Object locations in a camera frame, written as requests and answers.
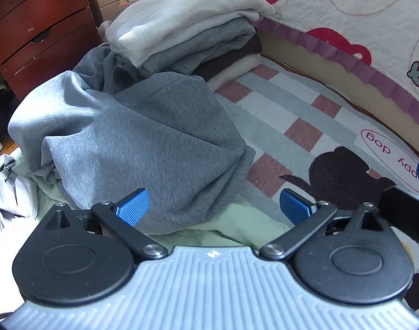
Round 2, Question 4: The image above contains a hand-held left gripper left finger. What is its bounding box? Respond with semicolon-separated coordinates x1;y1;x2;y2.
41;188;169;261

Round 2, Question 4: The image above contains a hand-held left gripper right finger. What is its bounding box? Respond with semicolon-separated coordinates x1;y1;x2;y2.
259;188;385;261

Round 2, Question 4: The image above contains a grey hoodie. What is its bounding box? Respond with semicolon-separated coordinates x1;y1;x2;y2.
8;46;256;236

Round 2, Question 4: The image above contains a light green cloth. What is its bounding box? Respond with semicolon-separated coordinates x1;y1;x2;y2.
15;148;291;244

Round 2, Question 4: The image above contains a checkered rug with dog print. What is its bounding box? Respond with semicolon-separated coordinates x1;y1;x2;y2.
213;55;419;320

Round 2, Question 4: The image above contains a light grey crumpled cloth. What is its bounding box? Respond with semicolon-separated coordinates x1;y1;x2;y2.
0;155;40;231

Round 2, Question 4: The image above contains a beige mattress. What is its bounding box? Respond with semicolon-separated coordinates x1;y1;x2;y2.
254;29;419;159

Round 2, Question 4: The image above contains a white ribbed garment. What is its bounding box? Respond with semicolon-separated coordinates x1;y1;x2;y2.
105;10;260;68

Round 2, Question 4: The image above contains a dark brown folded garment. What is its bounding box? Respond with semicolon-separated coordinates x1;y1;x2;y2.
192;34;263;81

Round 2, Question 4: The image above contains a white bear-print bedspread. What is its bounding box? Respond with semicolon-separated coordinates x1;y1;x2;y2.
182;0;419;131

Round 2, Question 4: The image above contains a wooden drawer cabinet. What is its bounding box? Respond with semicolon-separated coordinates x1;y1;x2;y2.
0;0;100;102

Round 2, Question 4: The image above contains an off-white fleece garment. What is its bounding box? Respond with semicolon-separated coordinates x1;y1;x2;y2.
111;0;276;42

